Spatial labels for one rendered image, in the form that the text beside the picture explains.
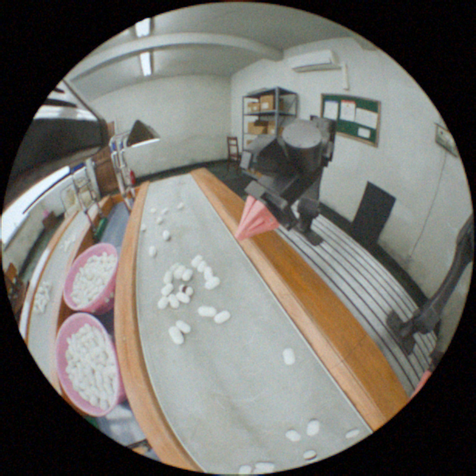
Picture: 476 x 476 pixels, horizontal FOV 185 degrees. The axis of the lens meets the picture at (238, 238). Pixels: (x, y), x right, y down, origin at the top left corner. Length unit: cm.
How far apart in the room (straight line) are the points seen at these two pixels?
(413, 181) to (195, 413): 217
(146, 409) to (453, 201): 233
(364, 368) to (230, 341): 28
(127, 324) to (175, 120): 458
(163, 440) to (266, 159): 48
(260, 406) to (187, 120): 482
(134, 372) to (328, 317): 38
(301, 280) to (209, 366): 26
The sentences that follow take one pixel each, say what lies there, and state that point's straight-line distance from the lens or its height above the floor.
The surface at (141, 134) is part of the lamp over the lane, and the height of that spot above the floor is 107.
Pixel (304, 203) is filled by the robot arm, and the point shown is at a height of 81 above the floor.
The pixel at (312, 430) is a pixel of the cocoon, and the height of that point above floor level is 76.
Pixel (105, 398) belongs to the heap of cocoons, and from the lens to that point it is 43.
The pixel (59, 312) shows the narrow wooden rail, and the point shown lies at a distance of 60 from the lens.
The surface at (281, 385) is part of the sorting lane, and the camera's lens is 31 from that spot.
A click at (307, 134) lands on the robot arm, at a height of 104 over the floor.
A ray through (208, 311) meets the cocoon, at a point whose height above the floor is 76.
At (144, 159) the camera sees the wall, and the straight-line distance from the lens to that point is 469.
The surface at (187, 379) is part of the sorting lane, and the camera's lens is 31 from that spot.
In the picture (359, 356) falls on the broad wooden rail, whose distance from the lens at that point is 36.
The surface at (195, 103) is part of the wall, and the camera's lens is 482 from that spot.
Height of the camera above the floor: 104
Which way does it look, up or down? 40 degrees down
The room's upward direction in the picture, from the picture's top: straight up
